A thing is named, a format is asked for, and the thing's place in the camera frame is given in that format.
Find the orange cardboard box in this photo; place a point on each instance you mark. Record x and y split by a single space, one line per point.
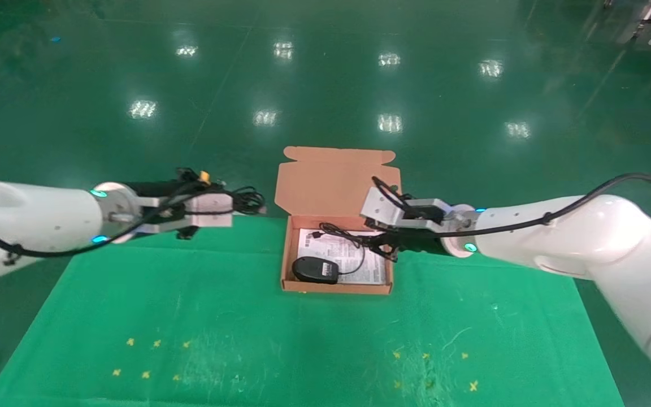
331 186

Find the white printed paper sheet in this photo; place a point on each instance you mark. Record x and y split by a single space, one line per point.
311 249

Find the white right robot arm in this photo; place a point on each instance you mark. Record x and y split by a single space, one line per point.
597 237

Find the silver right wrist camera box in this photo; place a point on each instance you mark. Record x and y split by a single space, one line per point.
385 206

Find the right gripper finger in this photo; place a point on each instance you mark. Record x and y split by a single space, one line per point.
390 252
381 236

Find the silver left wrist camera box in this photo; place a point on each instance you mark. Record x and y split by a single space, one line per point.
209 210

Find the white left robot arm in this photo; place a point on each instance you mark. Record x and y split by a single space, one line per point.
31 217

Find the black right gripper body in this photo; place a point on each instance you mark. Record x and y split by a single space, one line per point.
421 242

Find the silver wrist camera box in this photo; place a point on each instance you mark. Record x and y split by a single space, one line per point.
209 210
385 206

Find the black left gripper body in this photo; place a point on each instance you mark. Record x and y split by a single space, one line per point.
150 187

